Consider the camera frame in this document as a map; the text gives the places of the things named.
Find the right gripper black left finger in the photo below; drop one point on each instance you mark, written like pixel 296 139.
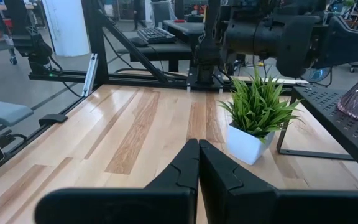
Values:
pixel 172 205

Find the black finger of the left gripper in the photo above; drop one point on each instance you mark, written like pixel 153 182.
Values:
pixel 346 46

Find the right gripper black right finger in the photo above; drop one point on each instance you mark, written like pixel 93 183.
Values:
pixel 244 205

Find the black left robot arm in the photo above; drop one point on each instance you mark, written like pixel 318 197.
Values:
pixel 208 46

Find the black perforated metal shelf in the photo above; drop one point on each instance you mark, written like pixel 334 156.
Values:
pixel 331 109

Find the green artificial plant white pot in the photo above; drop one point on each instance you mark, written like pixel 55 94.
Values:
pixel 253 109

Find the small red object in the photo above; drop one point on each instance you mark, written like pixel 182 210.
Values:
pixel 179 20

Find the dark grey computer desk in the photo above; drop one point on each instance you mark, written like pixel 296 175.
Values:
pixel 166 48

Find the black computer keyboard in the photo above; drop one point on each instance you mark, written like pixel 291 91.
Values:
pixel 155 35

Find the black table edge clamp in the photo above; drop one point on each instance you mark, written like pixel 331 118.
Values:
pixel 53 119

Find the black computer mouse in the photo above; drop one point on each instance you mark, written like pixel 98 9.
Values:
pixel 138 42

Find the grey padded stool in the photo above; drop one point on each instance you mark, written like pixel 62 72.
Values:
pixel 2 112

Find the white round pillar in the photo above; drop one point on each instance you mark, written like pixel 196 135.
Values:
pixel 65 28

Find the silver aluminium bracket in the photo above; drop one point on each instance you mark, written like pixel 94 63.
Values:
pixel 89 77

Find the black aluminium table frame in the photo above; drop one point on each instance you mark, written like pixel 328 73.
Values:
pixel 96 37

